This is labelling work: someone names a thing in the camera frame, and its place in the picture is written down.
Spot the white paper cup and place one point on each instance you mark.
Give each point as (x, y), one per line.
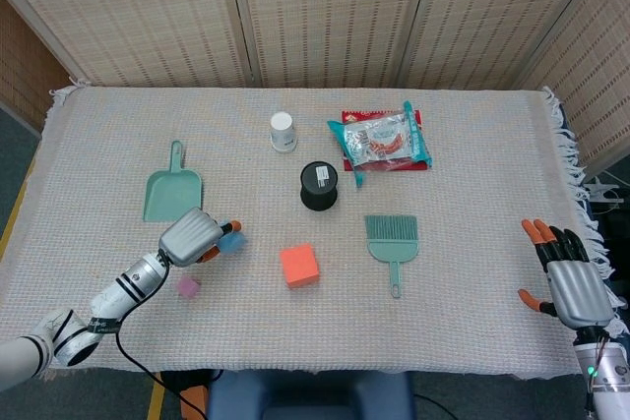
(283, 135)

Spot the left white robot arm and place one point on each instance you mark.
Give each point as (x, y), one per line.
(113, 297)

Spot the blue foam cube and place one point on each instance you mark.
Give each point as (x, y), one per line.
(233, 243)

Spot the teal clear snack bag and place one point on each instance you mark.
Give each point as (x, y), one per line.
(384, 142)

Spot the red flat packet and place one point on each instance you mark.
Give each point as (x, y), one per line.
(352, 117)

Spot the green plastic hand brush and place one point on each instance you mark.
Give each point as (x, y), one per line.
(392, 245)

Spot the green plastic dustpan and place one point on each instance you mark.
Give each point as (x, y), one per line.
(172, 196)

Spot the white plastic bracket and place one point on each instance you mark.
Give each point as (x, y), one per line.
(600, 190)

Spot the woven folding screen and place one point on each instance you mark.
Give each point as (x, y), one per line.
(320, 12)

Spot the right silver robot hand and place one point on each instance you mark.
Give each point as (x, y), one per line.
(581, 292)

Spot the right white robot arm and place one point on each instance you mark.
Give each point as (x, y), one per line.
(612, 376)

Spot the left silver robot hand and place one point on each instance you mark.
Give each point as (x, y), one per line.
(189, 238)

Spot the orange foam block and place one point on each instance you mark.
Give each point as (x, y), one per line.
(300, 265)

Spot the pink foam cube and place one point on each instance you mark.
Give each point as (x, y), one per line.
(189, 287)

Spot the beige woven tablecloth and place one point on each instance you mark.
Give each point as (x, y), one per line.
(443, 321)

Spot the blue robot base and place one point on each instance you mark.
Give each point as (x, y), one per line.
(310, 398)

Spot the black mesh pen holder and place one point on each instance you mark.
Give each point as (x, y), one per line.
(319, 186)

